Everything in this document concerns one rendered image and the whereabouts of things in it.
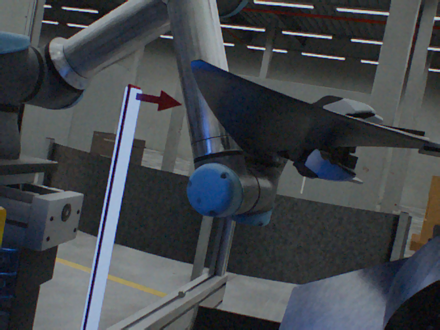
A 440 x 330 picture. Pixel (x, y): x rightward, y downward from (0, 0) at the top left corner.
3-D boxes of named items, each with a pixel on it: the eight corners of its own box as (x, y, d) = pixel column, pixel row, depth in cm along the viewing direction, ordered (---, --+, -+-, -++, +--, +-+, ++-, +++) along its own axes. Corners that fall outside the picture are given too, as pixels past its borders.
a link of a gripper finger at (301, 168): (340, 157, 60) (313, 133, 68) (328, 153, 60) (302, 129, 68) (323, 191, 62) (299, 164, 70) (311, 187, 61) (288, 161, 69)
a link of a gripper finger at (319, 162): (388, 184, 57) (352, 155, 66) (345, 170, 56) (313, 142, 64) (376, 208, 58) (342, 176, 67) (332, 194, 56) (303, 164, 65)
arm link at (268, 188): (208, 219, 81) (222, 152, 81) (235, 215, 92) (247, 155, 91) (253, 232, 78) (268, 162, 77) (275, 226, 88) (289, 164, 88)
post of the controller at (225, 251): (220, 277, 109) (239, 187, 108) (208, 273, 110) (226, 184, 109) (225, 274, 112) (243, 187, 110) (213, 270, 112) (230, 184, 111)
